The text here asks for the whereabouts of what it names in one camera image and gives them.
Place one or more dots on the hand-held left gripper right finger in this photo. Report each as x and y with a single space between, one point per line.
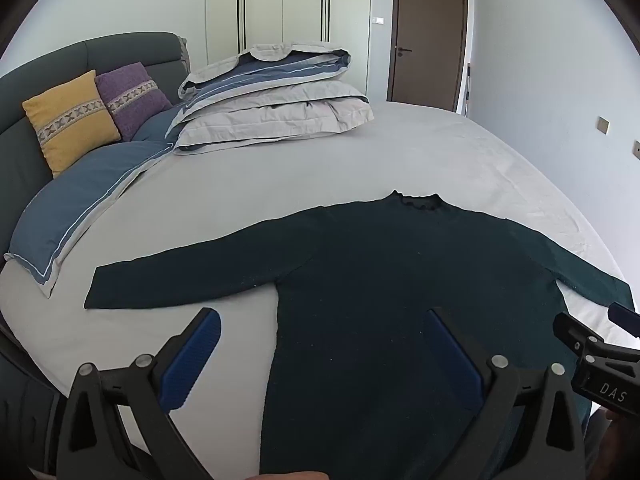
455 360

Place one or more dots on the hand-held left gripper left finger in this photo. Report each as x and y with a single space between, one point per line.
192 360

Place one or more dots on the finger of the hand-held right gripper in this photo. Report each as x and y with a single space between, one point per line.
575 330
627 320

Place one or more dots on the large blue pillow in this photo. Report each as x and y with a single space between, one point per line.
75 200

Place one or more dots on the bed with white sheet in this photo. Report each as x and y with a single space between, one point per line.
400 160

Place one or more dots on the folded grey blue duvet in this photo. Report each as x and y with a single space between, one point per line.
275 110

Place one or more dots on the thin white pole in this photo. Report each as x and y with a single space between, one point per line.
469 87

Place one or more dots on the yellow patterned cushion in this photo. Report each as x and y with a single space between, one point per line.
70 120

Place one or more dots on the purple patterned cushion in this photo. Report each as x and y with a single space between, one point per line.
132 95

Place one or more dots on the brown door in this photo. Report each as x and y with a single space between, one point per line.
430 35

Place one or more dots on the dark grey upholstered headboard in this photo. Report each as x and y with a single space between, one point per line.
30 75

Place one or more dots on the white wardrobe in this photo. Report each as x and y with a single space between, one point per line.
280 0

